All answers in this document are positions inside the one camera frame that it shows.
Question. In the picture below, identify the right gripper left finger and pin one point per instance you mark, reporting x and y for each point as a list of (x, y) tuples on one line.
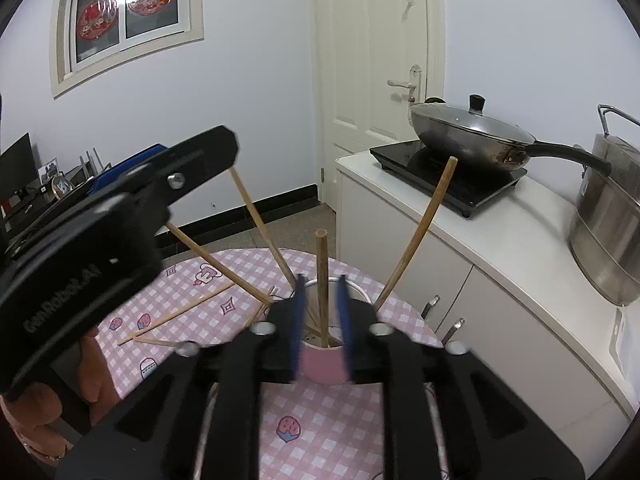
[(197, 415)]

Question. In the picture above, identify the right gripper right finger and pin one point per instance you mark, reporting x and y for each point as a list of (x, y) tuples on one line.
[(446, 414)]

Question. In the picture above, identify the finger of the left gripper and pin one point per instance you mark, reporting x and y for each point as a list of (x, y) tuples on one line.
[(111, 175), (179, 170)]

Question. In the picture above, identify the wooden chopstick three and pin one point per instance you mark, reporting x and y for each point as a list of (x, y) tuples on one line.
[(156, 342)]

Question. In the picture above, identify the wooden chopstick four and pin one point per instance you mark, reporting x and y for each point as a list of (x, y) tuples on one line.
[(258, 294)]

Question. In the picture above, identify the wooden chopstick one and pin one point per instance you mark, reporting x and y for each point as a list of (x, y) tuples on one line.
[(171, 316)]

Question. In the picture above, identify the pink cup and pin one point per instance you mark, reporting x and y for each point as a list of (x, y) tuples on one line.
[(326, 365)]

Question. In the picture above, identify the wooden chopstick six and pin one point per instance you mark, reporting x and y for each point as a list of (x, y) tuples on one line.
[(260, 309)]

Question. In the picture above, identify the wooden chopstick two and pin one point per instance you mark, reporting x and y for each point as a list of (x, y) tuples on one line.
[(262, 229)]

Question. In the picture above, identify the wooden chopstick eight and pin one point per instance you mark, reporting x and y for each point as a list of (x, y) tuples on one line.
[(322, 267)]

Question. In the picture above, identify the white kitchen counter cabinet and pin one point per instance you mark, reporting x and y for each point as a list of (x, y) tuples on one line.
[(505, 283)]

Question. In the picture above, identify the person left hand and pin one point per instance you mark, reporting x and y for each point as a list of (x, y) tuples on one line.
[(32, 413)]

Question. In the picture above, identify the round desk clock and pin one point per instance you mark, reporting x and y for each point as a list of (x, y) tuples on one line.
[(61, 186)]

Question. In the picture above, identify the black monitor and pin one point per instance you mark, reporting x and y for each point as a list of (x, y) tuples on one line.
[(18, 168)]

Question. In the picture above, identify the window with red decals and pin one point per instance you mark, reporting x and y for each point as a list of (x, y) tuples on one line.
[(90, 37)]

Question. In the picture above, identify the pink checkered tablecloth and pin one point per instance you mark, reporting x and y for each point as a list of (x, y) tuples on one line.
[(309, 430)]

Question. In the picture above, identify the stainless steel steamer pot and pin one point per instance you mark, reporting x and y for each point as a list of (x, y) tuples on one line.
[(604, 232)]

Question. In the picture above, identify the white door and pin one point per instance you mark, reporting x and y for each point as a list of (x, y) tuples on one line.
[(361, 44)]

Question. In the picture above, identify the wok with glass lid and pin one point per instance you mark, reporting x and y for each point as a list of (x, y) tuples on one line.
[(469, 134)]

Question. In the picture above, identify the silver door handle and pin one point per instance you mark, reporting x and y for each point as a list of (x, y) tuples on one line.
[(412, 85)]

